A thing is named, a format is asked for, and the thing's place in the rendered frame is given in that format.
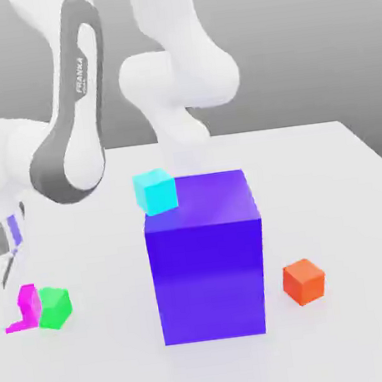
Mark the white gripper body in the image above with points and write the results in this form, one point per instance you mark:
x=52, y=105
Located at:
x=6, y=272

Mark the small magenta cube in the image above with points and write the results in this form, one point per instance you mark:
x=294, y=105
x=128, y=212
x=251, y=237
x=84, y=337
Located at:
x=27, y=303

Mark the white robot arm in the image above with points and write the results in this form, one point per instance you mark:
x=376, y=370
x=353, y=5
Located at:
x=75, y=97

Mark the small green cube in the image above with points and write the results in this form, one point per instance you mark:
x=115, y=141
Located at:
x=54, y=309

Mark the small cyan cube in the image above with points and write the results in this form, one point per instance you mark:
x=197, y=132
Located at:
x=155, y=192

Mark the small orange cube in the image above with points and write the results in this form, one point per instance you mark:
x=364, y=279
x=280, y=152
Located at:
x=303, y=281

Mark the large purple box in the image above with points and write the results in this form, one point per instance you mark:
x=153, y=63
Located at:
x=208, y=276

